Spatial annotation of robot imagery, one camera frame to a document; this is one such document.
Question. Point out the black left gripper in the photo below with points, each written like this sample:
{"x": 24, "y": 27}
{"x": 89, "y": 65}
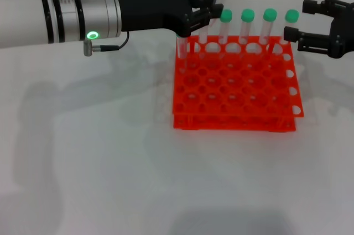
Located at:
{"x": 155, "y": 11}

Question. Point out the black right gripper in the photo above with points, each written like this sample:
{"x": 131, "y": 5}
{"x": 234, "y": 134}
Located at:
{"x": 344, "y": 30}

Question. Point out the orange test tube rack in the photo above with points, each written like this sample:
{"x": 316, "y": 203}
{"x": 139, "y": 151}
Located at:
{"x": 221, "y": 102}

